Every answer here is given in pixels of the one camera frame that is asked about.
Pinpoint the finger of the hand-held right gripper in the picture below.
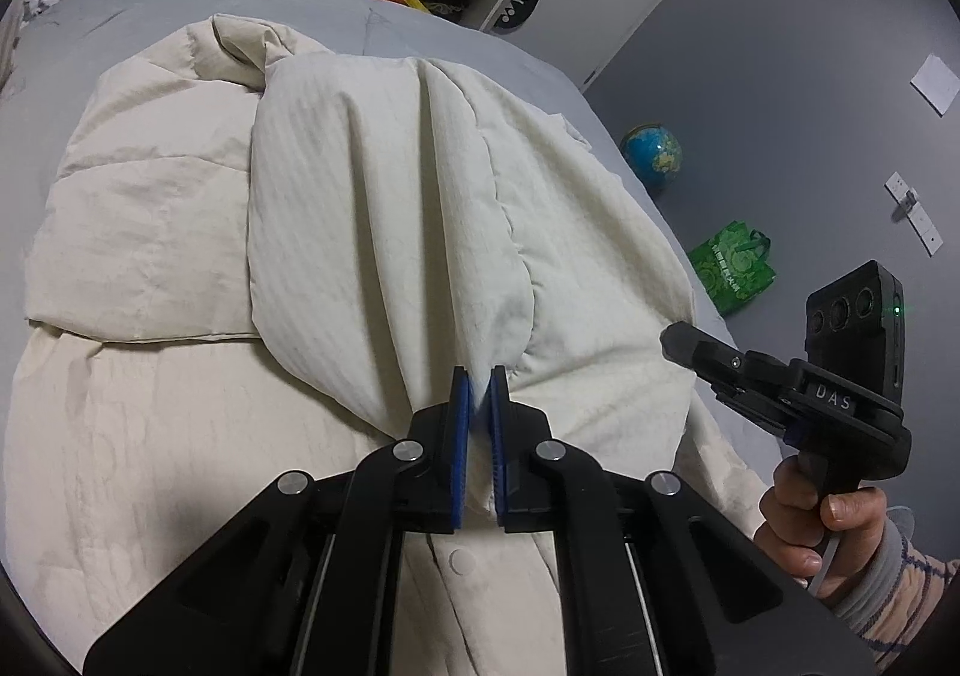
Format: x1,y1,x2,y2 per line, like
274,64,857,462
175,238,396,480
660,321,796,433

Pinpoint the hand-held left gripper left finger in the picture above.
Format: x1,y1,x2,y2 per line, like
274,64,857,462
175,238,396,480
81,365,477,676

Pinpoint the bed with grey sheet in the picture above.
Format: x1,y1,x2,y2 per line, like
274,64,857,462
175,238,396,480
0,0,788,572

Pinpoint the cream quilted blanket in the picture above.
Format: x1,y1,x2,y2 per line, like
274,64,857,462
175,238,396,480
0,0,31,85

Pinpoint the green shopping bag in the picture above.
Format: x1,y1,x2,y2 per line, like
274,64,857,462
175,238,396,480
688,221,777,317

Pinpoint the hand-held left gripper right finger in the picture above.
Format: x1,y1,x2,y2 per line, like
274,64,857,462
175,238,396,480
487,365,878,676

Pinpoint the person's right forearm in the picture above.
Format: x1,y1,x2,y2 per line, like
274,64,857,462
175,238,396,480
817,507,960,673

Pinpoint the blue globe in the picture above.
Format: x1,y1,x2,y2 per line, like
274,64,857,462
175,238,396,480
619,125,683,193

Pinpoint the white wall outlet strip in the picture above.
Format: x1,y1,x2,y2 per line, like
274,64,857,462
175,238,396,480
885,172,944,257

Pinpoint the white wall switch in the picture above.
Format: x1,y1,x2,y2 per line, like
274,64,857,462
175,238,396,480
911,53,960,116

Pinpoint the white hooded coat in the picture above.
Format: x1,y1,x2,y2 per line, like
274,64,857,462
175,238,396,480
4,12,770,676

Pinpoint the person's right hand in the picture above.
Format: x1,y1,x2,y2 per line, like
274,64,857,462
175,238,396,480
754,455,890,598

